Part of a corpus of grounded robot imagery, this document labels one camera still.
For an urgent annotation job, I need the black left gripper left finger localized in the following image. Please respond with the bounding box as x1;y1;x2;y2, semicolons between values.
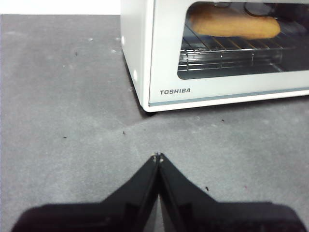
11;154;160;232

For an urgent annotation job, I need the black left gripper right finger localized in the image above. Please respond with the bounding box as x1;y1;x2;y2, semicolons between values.
158;153;309;232

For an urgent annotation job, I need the oven door with glass window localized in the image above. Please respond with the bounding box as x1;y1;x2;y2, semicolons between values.
148;0;309;107

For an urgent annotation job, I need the yellow corn cob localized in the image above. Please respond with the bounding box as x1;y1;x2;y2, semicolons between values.
190;4;281;39

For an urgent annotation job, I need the white Toshiba toaster oven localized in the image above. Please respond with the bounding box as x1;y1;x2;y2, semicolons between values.
120;0;309;114

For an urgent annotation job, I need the metal heating element guard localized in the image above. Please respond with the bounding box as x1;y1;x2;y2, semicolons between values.
178;52;283;71

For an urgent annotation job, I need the metal wire oven rack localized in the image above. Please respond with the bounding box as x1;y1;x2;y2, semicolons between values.
181;23;309;53

